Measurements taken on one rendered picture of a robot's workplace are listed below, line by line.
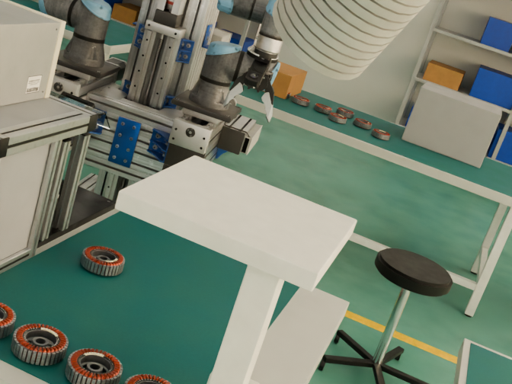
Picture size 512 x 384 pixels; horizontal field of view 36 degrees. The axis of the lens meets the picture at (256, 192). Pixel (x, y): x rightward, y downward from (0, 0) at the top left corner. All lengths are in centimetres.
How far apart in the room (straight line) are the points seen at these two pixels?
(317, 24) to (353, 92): 766
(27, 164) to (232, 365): 76
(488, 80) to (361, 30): 697
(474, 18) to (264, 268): 736
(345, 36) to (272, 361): 105
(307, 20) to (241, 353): 61
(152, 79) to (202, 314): 125
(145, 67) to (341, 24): 202
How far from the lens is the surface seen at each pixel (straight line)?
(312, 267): 130
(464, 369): 229
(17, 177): 190
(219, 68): 285
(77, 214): 235
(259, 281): 134
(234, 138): 301
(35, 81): 207
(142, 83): 305
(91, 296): 198
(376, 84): 868
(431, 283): 336
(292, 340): 206
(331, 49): 109
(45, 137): 192
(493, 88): 803
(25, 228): 204
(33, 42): 201
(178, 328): 194
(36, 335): 175
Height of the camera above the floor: 169
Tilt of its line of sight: 18 degrees down
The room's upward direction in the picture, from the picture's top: 18 degrees clockwise
